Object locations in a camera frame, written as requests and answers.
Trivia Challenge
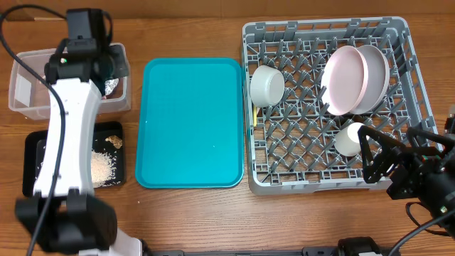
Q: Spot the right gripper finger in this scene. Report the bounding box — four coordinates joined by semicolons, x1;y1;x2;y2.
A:
358;125;406;183
405;127;454;155

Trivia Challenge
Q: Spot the foil wrapper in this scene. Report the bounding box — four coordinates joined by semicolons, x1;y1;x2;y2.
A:
102;78;119;100

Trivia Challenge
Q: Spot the white plastic cup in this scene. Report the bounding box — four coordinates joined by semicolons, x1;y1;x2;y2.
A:
334;122;363;156

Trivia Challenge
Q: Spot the brown food scrap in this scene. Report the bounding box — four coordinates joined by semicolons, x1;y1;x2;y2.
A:
105;135;123;149

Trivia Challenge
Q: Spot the grey plate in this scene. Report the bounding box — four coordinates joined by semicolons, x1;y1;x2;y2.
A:
350;45;390;114

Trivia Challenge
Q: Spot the white pink-rimmed plate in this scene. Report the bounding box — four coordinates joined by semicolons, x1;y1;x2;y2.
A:
321;46;368;116

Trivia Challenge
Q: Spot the yellow plastic spoon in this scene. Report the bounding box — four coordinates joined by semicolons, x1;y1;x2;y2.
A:
253;106;258;127

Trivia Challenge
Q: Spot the grey bowl with rice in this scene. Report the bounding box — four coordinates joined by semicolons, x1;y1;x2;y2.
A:
250;65;285;107

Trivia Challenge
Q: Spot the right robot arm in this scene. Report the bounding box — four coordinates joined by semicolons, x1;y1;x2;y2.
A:
358;126;454;218

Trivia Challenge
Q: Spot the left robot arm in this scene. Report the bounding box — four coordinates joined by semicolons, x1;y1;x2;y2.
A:
15;9;146;255

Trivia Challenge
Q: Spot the grey dishwasher rack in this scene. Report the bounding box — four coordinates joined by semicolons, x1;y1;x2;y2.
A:
242;16;437;195

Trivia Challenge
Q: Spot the black tray bin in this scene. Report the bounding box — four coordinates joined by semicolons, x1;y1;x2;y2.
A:
22;122;125;197

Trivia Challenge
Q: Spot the clear plastic bin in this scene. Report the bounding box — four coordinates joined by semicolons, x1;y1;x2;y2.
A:
9;48;132;120

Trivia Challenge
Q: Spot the teal serving tray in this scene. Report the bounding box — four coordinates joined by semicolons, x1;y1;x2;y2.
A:
135;58;244;189

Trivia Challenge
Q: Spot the pile of white rice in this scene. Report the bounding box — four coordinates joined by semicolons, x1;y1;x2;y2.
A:
91;150;124;188

